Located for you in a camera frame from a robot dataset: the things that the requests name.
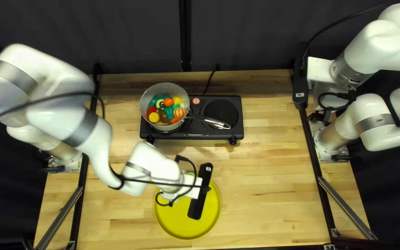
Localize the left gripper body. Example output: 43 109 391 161
158 174 203 203

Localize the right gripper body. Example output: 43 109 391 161
307 56 355 112

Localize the yellow plate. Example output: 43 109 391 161
154 178 221 240

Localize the black hot plate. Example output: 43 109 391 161
139 94 245 146

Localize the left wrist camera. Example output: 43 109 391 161
187 163 214 221

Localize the black cable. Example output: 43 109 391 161
301 2 393 112
0 91 212 208

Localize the silver pot with handle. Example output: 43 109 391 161
139 82 231 132

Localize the black power cord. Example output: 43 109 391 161
202 64 220 96

